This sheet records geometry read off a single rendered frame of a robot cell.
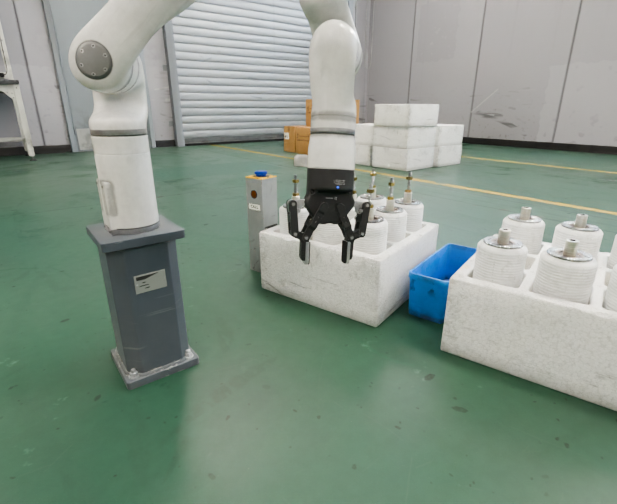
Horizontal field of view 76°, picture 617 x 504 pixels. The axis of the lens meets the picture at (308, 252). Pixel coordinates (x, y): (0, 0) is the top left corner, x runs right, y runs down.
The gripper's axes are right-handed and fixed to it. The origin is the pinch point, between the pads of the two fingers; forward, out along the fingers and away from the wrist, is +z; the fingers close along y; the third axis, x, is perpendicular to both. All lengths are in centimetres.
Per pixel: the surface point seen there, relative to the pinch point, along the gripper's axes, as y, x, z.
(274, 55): 97, 582, -179
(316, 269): 9.8, 36.2, 12.1
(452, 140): 209, 271, -45
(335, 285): 13.8, 31.8, 15.4
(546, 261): 43.3, -2.6, 1.3
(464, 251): 58, 40, 9
